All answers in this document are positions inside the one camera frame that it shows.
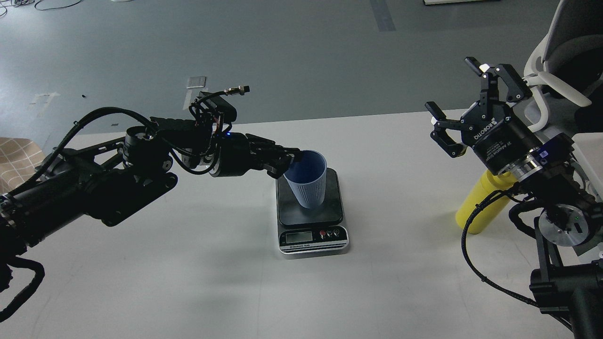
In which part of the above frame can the black floor cable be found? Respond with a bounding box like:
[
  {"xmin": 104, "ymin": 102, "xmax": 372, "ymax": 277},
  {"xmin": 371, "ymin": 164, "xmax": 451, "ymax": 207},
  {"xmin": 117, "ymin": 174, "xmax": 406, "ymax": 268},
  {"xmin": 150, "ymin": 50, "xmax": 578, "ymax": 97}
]
[{"xmin": 0, "ymin": 0, "xmax": 83, "ymax": 17}]

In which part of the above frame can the blue ribbed cup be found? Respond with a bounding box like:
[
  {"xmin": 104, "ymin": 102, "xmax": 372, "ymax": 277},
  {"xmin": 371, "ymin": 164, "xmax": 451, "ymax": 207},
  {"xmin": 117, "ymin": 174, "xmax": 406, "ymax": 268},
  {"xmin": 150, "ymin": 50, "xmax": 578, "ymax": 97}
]
[{"xmin": 284, "ymin": 150, "xmax": 327, "ymax": 210}]

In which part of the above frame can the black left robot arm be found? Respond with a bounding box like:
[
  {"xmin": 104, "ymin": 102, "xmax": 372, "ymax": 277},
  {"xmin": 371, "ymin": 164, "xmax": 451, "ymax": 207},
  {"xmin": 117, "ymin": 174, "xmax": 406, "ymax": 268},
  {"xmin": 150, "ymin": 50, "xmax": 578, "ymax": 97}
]
[{"xmin": 1, "ymin": 86, "xmax": 303, "ymax": 321}]

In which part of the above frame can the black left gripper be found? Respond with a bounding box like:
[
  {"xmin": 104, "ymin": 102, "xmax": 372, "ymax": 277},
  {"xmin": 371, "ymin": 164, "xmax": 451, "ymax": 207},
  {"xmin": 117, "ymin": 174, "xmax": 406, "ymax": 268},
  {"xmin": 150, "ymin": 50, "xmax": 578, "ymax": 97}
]
[{"xmin": 210, "ymin": 133, "xmax": 302, "ymax": 178}]

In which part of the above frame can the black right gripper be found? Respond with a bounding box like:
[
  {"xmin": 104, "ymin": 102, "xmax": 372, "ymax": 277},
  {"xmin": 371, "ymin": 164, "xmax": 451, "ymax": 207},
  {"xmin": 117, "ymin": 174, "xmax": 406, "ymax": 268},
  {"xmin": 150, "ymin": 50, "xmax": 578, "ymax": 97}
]
[{"xmin": 425, "ymin": 56, "xmax": 543, "ymax": 175}]

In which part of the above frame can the white grey office chair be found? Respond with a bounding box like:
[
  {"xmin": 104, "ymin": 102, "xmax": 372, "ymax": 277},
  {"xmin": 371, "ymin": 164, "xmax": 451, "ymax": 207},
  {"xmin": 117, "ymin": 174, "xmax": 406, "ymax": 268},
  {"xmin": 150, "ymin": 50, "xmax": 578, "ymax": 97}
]
[{"xmin": 524, "ymin": 0, "xmax": 603, "ymax": 141}]

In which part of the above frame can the grey tape piece on floor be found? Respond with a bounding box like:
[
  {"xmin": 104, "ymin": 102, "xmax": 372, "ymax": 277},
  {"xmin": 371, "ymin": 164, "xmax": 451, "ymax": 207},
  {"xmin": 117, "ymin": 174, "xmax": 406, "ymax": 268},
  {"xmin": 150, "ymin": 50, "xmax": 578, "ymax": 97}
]
[{"xmin": 187, "ymin": 76, "xmax": 207, "ymax": 89}]

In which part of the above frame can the yellow squeeze bottle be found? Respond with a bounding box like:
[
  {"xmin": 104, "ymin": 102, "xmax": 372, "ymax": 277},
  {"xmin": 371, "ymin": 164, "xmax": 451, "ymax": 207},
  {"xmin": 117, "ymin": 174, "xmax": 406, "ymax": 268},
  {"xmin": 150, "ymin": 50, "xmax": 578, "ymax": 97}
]
[{"xmin": 455, "ymin": 170, "xmax": 516, "ymax": 235}]

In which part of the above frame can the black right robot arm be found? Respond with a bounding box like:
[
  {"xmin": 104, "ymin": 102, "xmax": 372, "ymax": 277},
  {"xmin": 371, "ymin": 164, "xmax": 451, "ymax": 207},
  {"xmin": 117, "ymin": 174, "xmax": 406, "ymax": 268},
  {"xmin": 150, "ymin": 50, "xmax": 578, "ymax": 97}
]
[{"xmin": 425, "ymin": 56, "xmax": 602, "ymax": 339}]

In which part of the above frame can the beige checkered cloth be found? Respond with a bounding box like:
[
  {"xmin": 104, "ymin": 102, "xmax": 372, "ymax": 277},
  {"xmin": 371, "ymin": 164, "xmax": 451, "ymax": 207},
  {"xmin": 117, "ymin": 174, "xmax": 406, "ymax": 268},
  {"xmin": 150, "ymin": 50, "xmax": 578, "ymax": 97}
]
[{"xmin": 0, "ymin": 137, "xmax": 45, "ymax": 194}]

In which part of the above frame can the silver black kitchen scale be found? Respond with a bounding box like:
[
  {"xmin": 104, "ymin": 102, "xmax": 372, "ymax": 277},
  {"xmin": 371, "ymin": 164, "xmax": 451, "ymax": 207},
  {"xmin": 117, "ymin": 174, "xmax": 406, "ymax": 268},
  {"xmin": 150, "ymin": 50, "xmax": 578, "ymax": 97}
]
[{"xmin": 276, "ymin": 168, "xmax": 350, "ymax": 259}]

